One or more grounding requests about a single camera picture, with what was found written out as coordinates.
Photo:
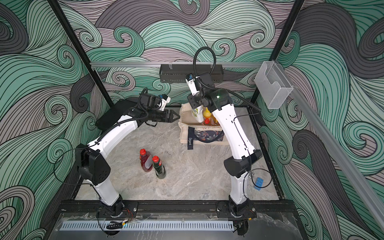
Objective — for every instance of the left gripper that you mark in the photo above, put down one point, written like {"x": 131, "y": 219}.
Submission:
{"x": 171, "y": 113}

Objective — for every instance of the white bottle green cap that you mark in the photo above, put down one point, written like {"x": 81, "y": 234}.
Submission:
{"x": 197, "y": 113}

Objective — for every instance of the white slotted cable duct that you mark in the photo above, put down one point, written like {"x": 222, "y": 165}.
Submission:
{"x": 150, "y": 226}

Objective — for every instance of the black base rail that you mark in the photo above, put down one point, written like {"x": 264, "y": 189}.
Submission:
{"x": 218, "y": 208}

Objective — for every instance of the large orange dish soap bottle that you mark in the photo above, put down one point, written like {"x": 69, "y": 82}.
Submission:
{"x": 214, "y": 121}

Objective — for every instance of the yellow cap orange bottle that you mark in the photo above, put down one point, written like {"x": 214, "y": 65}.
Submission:
{"x": 207, "y": 114}

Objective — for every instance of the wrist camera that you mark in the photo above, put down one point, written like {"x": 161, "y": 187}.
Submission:
{"x": 192, "y": 82}
{"x": 152, "y": 102}

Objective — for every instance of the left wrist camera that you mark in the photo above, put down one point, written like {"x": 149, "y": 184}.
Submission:
{"x": 152, "y": 102}

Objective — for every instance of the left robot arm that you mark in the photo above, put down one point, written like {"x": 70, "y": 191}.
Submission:
{"x": 90, "y": 159}

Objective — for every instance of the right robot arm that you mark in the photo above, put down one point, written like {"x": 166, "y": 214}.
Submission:
{"x": 219, "y": 102}

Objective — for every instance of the black wall shelf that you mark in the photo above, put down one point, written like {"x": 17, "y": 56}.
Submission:
{"x": 177, "y": 73}

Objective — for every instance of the dark green bottle red cap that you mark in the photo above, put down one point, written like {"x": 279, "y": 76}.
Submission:
{"x": 159, "y": 167}

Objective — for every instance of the blue toy brick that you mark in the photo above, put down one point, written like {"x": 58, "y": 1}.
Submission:
{"x": 259, "y": 183}

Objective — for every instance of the clear plastic wall bin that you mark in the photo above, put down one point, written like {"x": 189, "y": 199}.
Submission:
{"x": 273, "y": 84}

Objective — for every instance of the red liquid bottle red cap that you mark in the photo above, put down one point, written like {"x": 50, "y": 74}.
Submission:
{"x": 146, "y": 160}

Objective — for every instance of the beige canvas shopping bag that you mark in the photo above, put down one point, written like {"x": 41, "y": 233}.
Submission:
{"x": 203, "y": 132}

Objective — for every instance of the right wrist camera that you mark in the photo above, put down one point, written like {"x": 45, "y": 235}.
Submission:
{"x": 192, "y": 82}

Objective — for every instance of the black case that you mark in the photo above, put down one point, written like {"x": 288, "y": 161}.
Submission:
{"x": 114, "y": 114}

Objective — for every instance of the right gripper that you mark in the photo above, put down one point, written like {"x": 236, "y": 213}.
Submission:
{"x": 192, "y": 99}

